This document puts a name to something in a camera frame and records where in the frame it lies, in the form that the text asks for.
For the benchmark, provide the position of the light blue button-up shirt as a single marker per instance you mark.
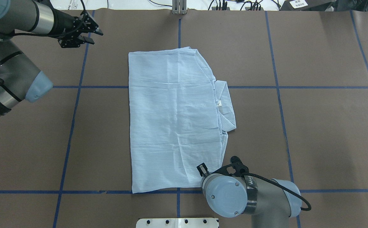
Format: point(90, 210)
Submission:
point(180, 117)

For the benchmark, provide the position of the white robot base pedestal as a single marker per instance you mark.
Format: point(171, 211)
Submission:
point(178, 223)

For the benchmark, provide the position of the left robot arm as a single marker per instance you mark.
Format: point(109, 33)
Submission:
point(20, 78)

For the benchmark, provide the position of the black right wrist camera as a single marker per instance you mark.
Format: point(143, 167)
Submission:
point(237, 165)

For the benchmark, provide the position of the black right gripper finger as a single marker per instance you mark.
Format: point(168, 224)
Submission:
point(203, 170)

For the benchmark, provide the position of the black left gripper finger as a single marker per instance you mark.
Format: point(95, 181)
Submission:
point(76, 42)
point(90, 25)

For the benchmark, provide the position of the black power adapter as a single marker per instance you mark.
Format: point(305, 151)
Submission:
point(306, 5)

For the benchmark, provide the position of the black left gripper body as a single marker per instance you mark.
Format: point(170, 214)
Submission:
point(64, 26)

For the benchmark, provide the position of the aluminium frame post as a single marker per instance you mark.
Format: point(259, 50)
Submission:
point(179, 7)

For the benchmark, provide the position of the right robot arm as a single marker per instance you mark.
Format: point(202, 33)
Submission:
point(232, 190)

